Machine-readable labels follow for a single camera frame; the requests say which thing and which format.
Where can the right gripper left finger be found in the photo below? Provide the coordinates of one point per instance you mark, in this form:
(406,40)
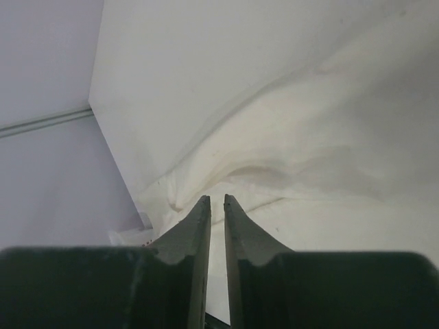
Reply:
(162,285)

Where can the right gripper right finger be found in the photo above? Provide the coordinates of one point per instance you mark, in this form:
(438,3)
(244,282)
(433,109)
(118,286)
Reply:
(272,286)

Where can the cream white t shirt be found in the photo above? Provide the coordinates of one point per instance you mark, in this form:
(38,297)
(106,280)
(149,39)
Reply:
(343,156)

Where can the white plastic laundry basket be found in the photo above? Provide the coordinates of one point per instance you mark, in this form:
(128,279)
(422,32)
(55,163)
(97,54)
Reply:
(135,231)

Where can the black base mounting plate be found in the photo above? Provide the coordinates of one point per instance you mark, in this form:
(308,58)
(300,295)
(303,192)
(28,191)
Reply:
(211,322)

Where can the left aluminium frame post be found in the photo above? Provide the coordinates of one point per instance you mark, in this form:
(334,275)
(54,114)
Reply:
(39,123)

